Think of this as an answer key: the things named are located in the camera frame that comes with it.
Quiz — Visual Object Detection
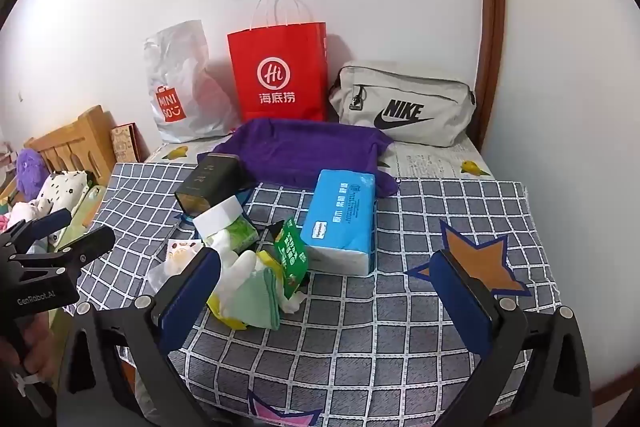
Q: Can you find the red paper shopping bag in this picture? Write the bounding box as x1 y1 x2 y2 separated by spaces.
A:
227 0 328 124

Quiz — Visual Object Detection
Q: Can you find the pale green quilt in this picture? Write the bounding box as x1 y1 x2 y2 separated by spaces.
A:
70 184 108 253

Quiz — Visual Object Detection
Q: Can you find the purple plush toy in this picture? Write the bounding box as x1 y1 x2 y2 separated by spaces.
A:
14 148 48 198

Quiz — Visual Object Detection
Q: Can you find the wooden door frame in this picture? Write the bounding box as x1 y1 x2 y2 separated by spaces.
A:
475 0 506 152

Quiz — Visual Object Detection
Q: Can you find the blue tissue pack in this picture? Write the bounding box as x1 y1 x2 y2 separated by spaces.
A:
300 169 377 277

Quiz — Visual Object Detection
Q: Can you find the white floral pillow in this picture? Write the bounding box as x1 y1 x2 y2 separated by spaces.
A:
37 171 91 218

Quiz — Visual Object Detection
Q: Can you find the grey waist bag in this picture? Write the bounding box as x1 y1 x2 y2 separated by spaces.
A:
328 61 477 148

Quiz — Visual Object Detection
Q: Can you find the yellow zip pouch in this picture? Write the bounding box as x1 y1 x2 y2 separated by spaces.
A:
207 249 281 330

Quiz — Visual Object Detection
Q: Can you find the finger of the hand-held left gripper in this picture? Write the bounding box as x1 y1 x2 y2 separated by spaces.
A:
7 227 117 280
0 208 73 253

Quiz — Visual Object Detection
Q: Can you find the grey checked blanket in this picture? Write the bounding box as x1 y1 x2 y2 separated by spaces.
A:
75 163 563 427

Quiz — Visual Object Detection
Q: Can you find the white plastic shopping bag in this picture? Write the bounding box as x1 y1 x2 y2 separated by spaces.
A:
144 20 241 144

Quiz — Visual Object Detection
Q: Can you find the fruit print packet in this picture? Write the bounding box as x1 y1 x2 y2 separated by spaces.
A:
167 239 206 263

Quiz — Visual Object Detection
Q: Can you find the pale green cloth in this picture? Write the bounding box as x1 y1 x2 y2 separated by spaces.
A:
220 267 283 332

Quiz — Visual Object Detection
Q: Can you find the brown patterned box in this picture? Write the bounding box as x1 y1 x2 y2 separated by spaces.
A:
111 123 151 165

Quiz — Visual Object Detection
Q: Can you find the wooden headboard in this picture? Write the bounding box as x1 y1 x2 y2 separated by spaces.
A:
24 105 117 188

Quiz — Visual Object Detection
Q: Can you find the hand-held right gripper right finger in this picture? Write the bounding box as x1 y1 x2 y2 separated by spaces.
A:
429 249 593 427

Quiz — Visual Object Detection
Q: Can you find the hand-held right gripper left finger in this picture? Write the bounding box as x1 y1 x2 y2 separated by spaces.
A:
56 248 223 427

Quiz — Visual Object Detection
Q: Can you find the person's left hand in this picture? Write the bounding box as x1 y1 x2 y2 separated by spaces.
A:
20 308 65 380

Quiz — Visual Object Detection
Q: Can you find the green snack packet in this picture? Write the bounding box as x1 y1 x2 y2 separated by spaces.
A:
272 217 311 300

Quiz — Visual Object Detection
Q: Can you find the white plush toy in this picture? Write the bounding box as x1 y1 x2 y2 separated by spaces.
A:
7 199 53 228

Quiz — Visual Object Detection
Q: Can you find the purple cloth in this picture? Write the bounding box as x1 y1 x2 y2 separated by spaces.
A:
197 118 400 198

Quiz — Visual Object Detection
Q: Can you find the dark green tin box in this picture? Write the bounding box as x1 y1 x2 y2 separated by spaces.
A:
175 153 242 217

